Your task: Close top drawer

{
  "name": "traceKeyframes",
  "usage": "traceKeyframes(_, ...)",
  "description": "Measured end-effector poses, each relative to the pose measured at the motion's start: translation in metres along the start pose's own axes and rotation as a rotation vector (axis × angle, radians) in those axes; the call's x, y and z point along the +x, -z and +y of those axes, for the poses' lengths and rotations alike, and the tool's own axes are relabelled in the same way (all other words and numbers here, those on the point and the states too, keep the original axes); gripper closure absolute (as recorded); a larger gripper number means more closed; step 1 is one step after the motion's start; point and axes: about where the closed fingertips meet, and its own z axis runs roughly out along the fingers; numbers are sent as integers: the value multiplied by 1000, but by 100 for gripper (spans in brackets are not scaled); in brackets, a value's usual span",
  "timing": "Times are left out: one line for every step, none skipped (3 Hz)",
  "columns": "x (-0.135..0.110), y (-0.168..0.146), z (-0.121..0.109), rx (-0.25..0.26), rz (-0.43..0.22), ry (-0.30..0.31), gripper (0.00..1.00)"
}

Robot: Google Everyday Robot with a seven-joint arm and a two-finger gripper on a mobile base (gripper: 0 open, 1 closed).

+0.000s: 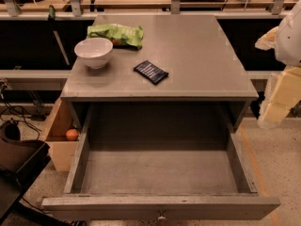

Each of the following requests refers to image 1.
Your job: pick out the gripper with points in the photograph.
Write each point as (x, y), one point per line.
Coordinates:
(290, 38)

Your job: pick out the grey wooden top drawer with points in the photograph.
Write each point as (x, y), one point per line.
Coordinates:
(136, 159)

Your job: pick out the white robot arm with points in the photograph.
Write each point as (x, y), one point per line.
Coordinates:
(291, 24)

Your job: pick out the grey wooden cabinet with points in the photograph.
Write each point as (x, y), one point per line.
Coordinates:
(193, 50)

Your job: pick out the dark blue snack packet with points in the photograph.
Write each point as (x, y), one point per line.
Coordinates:
(151, 72)

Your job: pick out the green chip bag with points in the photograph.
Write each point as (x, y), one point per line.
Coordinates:
(120, 35)

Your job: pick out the white ceramic bowl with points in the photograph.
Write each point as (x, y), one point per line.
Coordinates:
(94, 52)

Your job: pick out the orange fruit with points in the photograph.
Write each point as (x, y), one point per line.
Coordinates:
(72, 135)

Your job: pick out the light wooden box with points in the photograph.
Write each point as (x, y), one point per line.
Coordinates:
(57, 124)

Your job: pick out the black bin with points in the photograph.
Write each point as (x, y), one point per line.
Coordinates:
(21, 162)

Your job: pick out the green handled tool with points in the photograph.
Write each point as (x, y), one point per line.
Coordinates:
(51, 20)

